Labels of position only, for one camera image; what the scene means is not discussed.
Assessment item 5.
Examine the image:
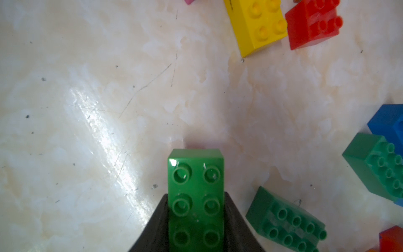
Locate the orange long brick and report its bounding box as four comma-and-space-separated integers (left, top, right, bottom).
365, 248, 379, 252

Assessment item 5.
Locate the yellow small brick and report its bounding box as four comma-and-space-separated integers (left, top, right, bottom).
224, 0, 288, 58

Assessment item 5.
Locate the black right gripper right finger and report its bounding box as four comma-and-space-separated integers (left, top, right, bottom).
224, 192, 265, 252

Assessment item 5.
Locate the red square brick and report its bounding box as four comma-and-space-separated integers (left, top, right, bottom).
379, 226, 403, 252

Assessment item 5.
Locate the pink small brick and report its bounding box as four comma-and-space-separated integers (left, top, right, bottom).
184, 0, 195, 5

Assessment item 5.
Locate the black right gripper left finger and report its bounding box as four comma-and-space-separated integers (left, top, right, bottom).
129, 194, 169, 252

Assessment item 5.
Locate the dark green brick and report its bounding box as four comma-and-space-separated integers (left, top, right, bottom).
342, 133, 403, 202

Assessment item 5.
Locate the small red brick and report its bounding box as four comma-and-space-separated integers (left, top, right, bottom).
285, 0, 343, 50

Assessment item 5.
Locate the bright green brick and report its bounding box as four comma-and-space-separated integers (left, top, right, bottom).
167, 149, 225, 252

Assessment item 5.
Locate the light blue large brick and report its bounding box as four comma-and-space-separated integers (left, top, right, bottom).
394, 198, 403, 207

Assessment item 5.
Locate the blue square brick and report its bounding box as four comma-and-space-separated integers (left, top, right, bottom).
367, 104, 403, 155

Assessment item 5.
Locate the green long brick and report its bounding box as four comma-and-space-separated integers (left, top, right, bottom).
246, 186, 327, 252

